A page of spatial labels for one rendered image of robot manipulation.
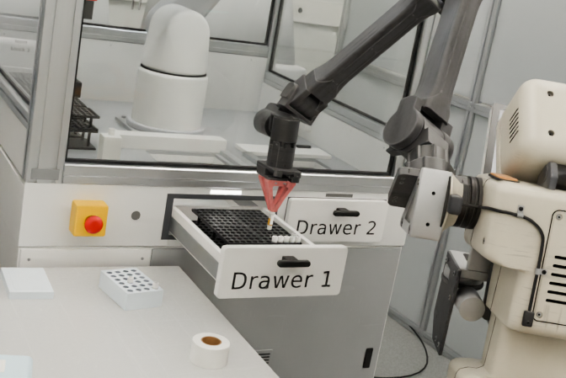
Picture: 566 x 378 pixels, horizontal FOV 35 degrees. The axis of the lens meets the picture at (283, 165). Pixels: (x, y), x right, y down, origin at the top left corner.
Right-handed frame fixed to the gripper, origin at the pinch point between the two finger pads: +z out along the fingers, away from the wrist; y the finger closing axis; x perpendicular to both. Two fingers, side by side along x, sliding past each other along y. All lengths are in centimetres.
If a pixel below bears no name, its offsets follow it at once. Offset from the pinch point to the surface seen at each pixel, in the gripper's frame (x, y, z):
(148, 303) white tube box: -25.5, 2.5, 21.1
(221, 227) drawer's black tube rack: -7.6, -8.9, 7.4
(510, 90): 143, -110, -26
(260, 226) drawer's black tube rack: 2.2, -9.6, 7.0
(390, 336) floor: 127, -137, 86
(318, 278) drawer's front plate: 8.6, 9.9, 12.4
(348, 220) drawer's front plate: 32.3, -23.3, 7.7
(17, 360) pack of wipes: -55, 32, 20
